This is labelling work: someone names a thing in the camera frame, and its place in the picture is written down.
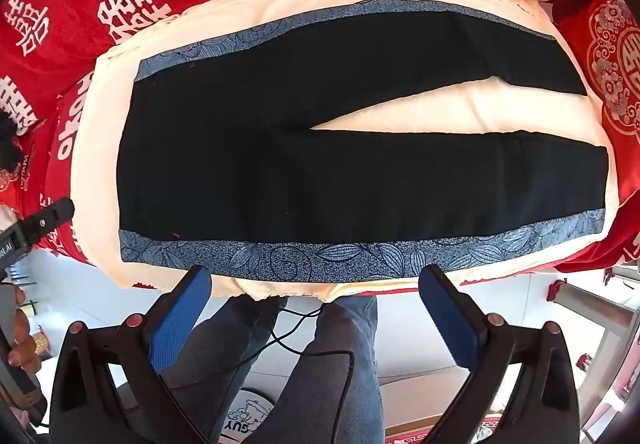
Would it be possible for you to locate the cream blanket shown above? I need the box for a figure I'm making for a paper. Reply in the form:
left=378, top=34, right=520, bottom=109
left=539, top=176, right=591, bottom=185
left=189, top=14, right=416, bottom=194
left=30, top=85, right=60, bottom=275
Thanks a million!
left=70, top=0, right=621, bottom=305

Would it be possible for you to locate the black cable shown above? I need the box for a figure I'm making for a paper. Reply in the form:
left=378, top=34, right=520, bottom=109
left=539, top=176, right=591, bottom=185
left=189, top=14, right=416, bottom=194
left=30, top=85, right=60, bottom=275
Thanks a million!
left=220, top=304, right=356, bottom=444

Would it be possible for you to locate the dark fuzzy object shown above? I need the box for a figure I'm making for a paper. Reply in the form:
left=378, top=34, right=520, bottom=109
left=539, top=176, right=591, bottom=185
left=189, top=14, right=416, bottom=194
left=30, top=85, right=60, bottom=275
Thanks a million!
left=0, top=109, right=31, bottom=175

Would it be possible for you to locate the red cloth white lettering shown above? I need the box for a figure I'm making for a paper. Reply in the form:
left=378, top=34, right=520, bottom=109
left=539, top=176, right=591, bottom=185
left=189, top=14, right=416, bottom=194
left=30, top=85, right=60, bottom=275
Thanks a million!
left=42, top=71, right=98, bottom=265

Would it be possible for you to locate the person's right leg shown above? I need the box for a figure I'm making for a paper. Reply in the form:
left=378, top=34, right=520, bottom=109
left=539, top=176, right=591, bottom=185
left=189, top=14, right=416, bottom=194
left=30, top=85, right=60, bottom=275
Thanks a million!
left=245, top=295, right=381, bottom=444

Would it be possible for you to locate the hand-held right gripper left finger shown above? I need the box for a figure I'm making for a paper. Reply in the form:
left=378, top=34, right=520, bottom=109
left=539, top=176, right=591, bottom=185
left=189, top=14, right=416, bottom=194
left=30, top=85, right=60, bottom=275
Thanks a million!
left=50, top=265, right=216, bottom=444

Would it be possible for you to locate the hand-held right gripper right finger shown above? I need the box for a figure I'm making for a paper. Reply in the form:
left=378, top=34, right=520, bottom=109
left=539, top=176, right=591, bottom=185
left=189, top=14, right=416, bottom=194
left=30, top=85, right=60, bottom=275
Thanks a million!
left=419, top=265, right=581, bottom=444

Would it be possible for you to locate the black pants blue floral trim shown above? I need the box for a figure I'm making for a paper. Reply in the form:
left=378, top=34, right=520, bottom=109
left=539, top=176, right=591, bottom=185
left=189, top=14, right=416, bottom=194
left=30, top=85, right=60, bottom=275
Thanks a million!
left=116, top=0, right=610, bottom=285

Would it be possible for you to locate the white printed slipper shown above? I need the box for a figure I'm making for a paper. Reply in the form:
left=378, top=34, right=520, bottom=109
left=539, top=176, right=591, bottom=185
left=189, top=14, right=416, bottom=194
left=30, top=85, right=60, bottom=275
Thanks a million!
left=220, top=389, right=276, bottom=444

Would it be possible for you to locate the grey metal frame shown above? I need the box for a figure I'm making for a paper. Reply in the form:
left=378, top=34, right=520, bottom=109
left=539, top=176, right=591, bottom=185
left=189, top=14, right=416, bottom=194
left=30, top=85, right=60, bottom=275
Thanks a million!
left=547, top=264, right=640, bottom=405

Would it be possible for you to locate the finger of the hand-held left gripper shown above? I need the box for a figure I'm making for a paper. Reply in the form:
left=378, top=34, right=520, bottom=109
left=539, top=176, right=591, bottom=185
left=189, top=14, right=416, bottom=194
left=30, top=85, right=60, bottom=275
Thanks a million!
left=17, top=198, right=76, bottom=245

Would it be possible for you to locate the person's left hand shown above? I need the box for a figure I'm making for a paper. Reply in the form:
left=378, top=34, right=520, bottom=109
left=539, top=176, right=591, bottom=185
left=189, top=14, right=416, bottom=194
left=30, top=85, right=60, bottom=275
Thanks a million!
left=7, top=286, right=45, bottom=371

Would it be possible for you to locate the cardboard box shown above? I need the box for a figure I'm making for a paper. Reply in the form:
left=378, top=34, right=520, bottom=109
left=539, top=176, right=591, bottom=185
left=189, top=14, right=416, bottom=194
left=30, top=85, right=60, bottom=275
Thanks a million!
left=377, top=364, right=506, bottom=440

